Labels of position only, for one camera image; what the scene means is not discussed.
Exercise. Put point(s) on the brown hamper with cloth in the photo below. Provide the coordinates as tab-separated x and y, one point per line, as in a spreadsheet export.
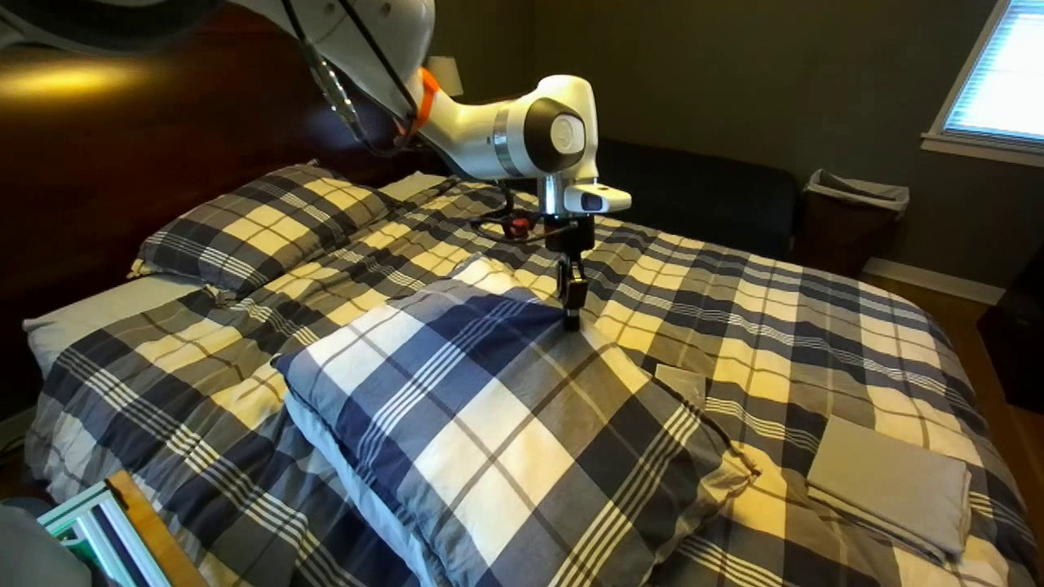
853	222

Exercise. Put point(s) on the black couch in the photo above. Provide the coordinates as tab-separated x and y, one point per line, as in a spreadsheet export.
707	201

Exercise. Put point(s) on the yellow grey plaid pillow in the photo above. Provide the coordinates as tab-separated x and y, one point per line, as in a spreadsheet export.
263	222

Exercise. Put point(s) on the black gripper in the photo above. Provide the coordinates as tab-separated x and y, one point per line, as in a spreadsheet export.
571	231

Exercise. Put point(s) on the teal and wood frame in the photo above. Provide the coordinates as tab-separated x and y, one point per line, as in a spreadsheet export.
120	531

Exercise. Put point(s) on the bright window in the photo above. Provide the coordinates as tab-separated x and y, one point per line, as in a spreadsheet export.
1001	76

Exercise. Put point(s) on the grey plastic housing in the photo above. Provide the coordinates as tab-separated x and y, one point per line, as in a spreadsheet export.
34	556

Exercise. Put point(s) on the black dresser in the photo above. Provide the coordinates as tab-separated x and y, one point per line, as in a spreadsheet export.
1017	337

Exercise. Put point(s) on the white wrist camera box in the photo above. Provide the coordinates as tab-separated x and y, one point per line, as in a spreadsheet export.
602	201

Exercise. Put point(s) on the yellow grey plaid comforter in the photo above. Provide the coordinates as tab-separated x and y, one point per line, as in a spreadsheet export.
760	326

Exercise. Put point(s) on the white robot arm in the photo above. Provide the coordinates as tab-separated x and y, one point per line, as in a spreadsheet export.
492	136

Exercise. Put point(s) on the small white lamp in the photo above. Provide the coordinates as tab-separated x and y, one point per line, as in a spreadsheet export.
445	73

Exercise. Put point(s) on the grey folded cloth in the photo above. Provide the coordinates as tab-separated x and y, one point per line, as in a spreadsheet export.
887	484

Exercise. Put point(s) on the blue white checked pillow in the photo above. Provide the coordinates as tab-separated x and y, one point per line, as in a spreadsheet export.
492	434

